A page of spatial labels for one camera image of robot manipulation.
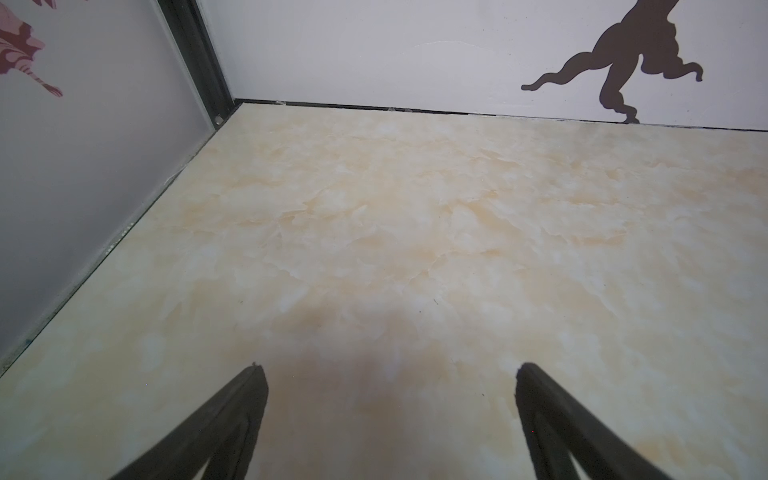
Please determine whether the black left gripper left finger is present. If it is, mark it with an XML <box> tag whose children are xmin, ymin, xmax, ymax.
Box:
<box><xmin>113</xmin><ymin>364</ymin><xmax>269</xmax><ymax>479</ymax></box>

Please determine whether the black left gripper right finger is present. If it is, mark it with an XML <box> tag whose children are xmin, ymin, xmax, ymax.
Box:
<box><xmin>515</xmin><ymin>362</ymin><xmax>669</xmax><ymax>479</ymax></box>

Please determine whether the black corner frame post left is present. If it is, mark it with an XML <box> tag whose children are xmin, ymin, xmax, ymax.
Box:
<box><xmin>157</xmin><ymin>0</ymin><xmax>236</xmax><ymax>129</ymax></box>

